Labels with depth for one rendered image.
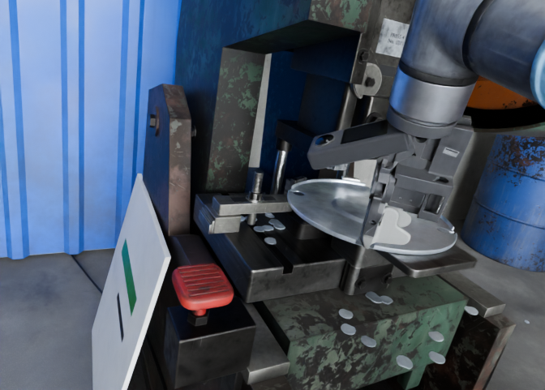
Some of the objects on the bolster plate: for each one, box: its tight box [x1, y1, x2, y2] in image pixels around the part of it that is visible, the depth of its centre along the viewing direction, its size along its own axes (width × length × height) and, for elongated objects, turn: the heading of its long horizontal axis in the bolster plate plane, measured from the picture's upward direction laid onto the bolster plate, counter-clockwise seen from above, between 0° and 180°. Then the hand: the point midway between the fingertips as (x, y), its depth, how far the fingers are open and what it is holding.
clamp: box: [199, 171, 292, 234], centre depth 70 cm, size 6×17×10 cm, turn 92°
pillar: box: [270, 150, 288, 195], centre depth 78 cm, size 2×2×14 cm
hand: (362, 238), depth 53 cm, fingers closed
